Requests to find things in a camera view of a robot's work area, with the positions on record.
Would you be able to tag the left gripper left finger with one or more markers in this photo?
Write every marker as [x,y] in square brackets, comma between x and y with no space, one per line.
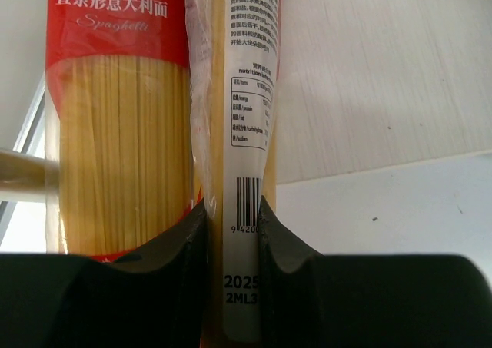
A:
[150,297]

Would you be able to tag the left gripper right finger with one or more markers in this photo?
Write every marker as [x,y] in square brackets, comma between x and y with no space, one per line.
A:
[309,299]

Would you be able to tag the red spaghetti pack with barcode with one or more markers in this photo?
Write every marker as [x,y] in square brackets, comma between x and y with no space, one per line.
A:
[234,57]

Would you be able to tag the red spaghetti pack on shelf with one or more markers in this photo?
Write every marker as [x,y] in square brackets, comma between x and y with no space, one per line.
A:
[117,124]

